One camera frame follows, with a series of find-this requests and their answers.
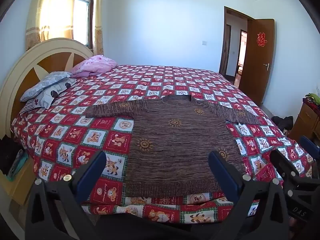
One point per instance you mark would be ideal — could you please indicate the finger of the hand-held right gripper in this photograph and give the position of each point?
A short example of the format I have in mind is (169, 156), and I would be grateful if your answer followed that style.
(309, 144)
(282, 165)

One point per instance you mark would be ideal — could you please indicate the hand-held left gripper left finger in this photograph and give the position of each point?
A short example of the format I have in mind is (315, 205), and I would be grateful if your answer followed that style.
(92, 172)

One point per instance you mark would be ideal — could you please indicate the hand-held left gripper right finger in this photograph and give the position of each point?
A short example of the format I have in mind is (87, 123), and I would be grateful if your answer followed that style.
(222, 172)

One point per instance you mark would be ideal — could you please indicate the brown knitted sweater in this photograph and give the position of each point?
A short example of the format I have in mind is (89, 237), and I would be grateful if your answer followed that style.
(175, 142)

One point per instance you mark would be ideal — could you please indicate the wooden cabinet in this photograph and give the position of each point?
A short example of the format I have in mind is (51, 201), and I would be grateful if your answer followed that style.
(305, 122)

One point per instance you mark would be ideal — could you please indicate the black bag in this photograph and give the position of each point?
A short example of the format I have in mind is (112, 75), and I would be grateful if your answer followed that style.
(283, 123)

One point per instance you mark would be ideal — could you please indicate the red checked printed bedspread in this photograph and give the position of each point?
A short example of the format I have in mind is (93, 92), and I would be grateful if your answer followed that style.
(112, 140)

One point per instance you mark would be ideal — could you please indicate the dark red cloth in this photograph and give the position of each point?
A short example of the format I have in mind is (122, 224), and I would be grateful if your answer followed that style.
(309, 103)

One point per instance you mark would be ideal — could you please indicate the green cloth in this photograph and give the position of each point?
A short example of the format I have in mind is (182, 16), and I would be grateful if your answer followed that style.
(313, 97)

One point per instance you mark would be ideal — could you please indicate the wooden nightstand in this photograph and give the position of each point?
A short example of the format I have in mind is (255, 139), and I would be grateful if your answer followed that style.
(22, 182)

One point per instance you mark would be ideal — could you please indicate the teal cloth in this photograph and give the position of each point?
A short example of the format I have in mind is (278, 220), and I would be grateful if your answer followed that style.
(18, 166)

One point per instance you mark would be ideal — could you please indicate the white pillow with dark spots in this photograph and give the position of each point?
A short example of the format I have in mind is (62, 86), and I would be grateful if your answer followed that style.
(50, 98)

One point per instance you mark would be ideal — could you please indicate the striped pillow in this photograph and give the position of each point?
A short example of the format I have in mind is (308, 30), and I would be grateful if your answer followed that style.
(27, 106)

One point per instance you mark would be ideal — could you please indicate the brown wooden door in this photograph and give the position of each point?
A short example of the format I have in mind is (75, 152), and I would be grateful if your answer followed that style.
(255, 65)

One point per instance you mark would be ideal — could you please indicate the grey floral pillow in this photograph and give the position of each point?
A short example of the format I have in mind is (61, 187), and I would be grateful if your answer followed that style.
(45, 85)

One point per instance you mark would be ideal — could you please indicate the pink pillow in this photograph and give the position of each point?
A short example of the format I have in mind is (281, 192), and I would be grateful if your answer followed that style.
(97, 63)

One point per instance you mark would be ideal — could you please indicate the red paper door decoration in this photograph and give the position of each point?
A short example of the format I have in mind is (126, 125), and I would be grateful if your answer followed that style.
(261, 39)

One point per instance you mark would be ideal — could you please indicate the cream and wood headboard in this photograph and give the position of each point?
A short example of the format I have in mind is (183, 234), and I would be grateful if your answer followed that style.
(15, 80)

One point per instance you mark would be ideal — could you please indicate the narrow yellow curtain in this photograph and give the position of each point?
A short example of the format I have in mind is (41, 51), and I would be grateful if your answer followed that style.
(98, 30)

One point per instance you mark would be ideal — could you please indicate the window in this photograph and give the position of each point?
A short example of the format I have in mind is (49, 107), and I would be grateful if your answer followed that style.
(81, 20)

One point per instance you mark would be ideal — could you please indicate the wide yellow curtain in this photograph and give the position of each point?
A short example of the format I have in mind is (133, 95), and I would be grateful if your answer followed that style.
(50, 10)

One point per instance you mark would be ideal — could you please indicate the door frame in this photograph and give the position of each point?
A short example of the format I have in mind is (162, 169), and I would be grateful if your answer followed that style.
(226, 12)

